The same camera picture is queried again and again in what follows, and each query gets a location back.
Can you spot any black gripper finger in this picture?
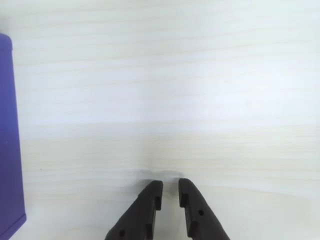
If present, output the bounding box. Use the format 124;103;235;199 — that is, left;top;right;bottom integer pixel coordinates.
104;180;164;240
178;177;231;240

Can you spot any blue plastic box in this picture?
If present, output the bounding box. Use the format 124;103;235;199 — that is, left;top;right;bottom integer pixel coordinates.
0;33;27;240

